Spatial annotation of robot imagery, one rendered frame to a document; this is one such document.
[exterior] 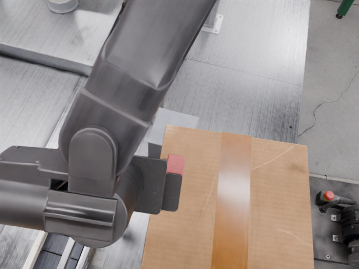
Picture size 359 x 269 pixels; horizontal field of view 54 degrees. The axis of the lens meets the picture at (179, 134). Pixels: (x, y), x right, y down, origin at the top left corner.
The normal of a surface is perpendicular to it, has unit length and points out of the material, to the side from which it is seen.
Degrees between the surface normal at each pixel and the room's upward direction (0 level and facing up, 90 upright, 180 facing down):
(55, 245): 0
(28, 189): 9
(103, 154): 51
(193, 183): 0
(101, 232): 39
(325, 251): 0
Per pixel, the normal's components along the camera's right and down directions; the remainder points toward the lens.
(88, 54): 0.07, -0.50
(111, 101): -0.11, 0.32
